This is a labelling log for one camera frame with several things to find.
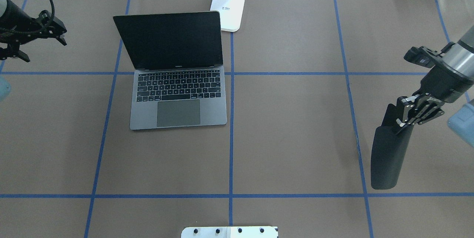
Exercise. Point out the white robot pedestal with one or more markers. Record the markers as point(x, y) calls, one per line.
point(231, 232)

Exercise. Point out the black mouse pad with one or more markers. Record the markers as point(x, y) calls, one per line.
point(388, 150)

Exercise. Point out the white desk lamp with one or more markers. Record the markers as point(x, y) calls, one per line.
point(230, 11)

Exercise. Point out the grey laptop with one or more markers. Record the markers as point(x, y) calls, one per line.
point(179, 78)

